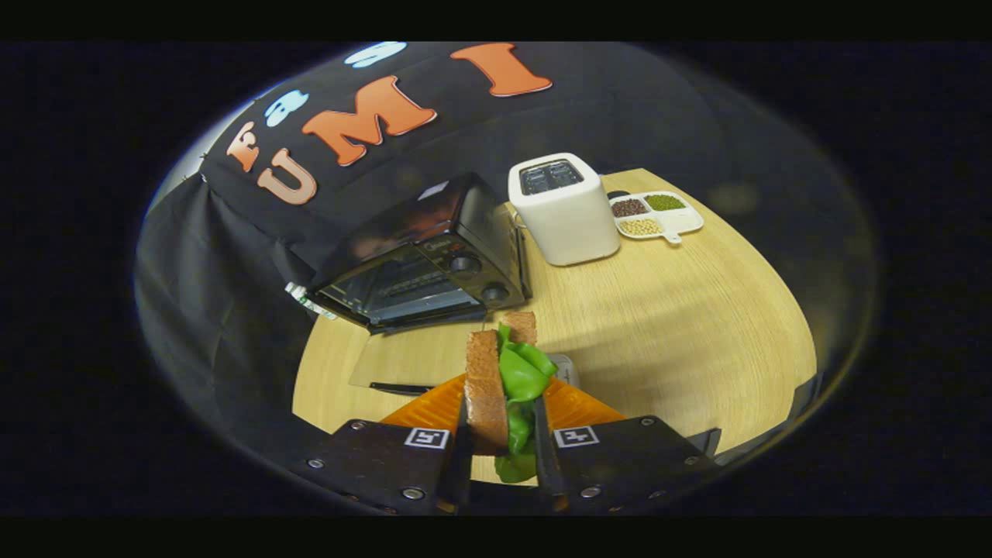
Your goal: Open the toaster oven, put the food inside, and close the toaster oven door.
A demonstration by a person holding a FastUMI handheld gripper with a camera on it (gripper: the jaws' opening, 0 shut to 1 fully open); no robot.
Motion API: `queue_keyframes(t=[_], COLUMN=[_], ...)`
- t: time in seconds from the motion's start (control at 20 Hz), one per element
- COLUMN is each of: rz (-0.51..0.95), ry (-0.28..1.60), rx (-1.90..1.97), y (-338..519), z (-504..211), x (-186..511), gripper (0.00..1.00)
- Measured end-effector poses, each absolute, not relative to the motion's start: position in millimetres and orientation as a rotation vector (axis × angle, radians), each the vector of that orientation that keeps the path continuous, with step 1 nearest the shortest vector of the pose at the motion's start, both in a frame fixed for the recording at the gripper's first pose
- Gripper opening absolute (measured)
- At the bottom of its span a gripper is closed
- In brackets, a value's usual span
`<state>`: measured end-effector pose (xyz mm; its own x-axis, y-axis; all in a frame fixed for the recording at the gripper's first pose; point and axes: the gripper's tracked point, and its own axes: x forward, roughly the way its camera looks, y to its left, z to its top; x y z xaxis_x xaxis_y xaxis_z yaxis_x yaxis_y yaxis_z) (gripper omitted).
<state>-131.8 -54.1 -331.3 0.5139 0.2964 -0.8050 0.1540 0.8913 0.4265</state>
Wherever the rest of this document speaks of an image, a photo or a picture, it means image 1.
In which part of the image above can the black toaster oven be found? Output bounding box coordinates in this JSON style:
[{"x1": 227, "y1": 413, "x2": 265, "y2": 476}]
[{"x1": 308, "y1": 172, "x2": 533, "y2": 398}]

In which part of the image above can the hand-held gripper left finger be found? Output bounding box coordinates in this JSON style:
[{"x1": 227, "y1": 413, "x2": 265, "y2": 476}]
[{"x1": 294, "y1": 374, "x2": 474, "y2": 516}]

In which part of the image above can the white divided bean dish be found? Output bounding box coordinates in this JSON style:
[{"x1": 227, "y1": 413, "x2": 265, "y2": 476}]
[{"x1": 609, "y1": 191, "x2": 704, "y2": 246}]

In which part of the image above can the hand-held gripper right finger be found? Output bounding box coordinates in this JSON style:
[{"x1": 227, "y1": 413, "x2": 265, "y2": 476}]
[{"x1": 533, "y1": 376, "x2": 722, "y2": 516}]

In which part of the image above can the bread and lettuce sandwich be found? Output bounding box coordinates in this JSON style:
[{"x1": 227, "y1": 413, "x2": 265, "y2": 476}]
[{"x1": 463, "y1": 312, "x2": 559, "y2": 484}]

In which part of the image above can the white bottle green label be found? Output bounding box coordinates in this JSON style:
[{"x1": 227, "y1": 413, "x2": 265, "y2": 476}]
[{"x1": 284, "y1": 281, "x2": 338, "y2": 321}]

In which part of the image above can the black backdrop cloth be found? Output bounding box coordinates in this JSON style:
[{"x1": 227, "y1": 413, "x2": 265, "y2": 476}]
[{"x1": 133, "y1": 42, "x2": 877, "y2": 466}]

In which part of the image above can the white pop-up toaster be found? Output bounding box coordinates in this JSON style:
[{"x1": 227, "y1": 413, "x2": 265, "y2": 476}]
[{"x1": 508, "y1": 153, "x2": 622, "y2": 267}]

